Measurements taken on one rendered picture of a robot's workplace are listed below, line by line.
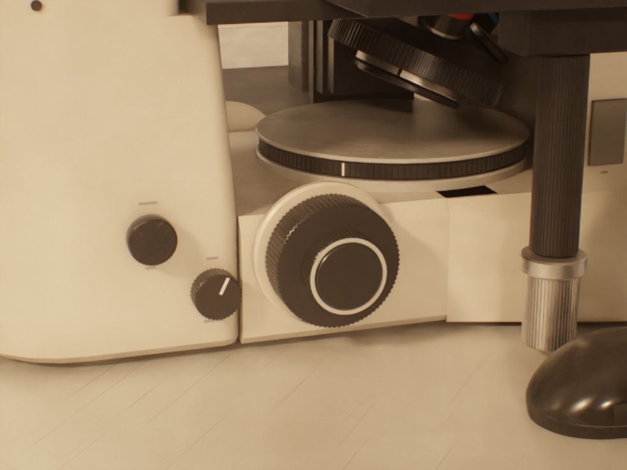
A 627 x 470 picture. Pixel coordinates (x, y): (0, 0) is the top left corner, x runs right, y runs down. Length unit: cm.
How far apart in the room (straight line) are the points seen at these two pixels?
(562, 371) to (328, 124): 24
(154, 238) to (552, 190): 19
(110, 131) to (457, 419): 21
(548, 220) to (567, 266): 2
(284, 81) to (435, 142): 61
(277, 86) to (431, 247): 64
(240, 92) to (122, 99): 66
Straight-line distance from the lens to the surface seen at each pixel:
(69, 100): 61
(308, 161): 70
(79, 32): 61
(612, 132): 71
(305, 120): 78
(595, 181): 71
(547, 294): 64
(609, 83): 70
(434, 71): 71
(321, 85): 83
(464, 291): 69
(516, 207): 69
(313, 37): 83
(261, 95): 125
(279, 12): 59
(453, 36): 72
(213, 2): 58
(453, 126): 76
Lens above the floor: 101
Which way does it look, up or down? 17 degrees down
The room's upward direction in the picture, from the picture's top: straight up
